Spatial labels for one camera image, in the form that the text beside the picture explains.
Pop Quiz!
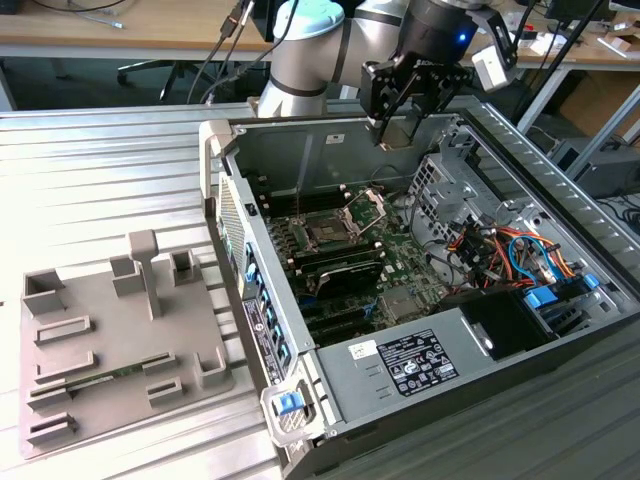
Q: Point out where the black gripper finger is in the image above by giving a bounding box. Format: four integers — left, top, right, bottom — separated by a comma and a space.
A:
359, 57, 422, 148
404, 66, 475, 147

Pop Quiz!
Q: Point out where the black RAM slot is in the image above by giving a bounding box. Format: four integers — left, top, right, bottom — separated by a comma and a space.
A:
288, 238, 384, 262
255, 188, 346, 217
292, 249, 386, 274

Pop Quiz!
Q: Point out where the CPU socket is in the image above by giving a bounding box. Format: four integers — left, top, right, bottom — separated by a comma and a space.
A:
294, 209, 362, 252

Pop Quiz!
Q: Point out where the black expansion slot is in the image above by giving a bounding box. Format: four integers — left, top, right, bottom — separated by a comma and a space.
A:
305, 319, 376, 347
299, 298, 374, 326

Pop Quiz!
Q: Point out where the small white box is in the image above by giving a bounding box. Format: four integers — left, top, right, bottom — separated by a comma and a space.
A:
518, 28, 551, 55

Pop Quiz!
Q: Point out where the metal socket cover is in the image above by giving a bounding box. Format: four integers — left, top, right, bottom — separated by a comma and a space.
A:
342, 187, 390, 236

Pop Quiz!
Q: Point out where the perforated metal drive cage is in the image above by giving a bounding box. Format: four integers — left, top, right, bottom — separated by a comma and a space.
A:
407, 152, 501, 246

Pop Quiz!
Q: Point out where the open PC case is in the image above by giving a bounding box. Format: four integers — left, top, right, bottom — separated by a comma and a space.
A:
198, 94, 640, 480

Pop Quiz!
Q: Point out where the black slanted pole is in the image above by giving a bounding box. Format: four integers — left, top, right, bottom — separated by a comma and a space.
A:
513, 0, 607, 121

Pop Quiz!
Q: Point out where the black monitor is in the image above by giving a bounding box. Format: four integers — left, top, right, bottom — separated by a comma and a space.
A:
543, 0, 612, 22

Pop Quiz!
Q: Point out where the wooden desk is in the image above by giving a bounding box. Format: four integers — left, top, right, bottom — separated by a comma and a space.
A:
469, 0, 640, 71
0, 0, 276, 56

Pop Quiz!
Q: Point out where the large brown carton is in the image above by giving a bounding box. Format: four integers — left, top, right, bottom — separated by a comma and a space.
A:
557, 69, 640, 144

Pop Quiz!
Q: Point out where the green motherboard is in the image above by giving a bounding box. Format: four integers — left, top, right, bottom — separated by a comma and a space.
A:
264, 189, 451, 347

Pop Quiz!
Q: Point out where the small open cardboard box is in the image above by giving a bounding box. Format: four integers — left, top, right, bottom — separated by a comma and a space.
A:
602, 34, 640, 60

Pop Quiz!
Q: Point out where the grey computer tower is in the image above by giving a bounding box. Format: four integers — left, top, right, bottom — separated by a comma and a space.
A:
549, 137, 640, 199

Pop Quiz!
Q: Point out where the black graphics card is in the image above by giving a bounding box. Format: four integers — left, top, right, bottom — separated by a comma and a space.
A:
312, 257, 385, 301

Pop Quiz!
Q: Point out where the silver chipset heatsink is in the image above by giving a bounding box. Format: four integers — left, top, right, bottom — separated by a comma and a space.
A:
382, 287, 419, 321

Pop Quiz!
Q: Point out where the blue disk carrier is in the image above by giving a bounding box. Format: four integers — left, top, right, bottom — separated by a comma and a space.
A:
523, 284, 560, 312

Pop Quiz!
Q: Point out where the metal disk bay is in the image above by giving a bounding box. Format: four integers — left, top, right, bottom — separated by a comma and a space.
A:
537, 299, 609, 341

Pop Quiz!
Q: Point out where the grey power supply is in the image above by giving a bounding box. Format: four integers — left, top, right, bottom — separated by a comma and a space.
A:
313, 305, 496, 427

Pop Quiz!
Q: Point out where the blue case latch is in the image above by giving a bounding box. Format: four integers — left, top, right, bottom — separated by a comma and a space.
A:
273, 394, 305, 415

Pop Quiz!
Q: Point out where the grey parts rack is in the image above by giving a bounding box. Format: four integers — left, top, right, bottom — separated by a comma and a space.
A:
18, 229, 236, 461

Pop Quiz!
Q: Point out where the green RAM stick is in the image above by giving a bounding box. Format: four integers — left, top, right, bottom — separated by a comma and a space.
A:
63, 364, 147, 396

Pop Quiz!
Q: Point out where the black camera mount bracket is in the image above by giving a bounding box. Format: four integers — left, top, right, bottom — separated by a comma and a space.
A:
464, 4, 520, 71

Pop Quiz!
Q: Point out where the thin dark cable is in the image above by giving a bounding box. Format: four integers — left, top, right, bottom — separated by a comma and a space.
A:
202, 0, 301, 106

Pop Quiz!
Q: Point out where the orange red wire bundle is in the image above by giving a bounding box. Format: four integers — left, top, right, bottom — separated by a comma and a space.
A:
446, 223, 576, 294

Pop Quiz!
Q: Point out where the thick black cable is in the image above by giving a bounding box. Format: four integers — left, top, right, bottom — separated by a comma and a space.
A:
187, 0, 256, 104

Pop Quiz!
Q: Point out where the blue wire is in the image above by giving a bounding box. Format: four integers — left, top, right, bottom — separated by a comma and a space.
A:
506, 232, 559, 286

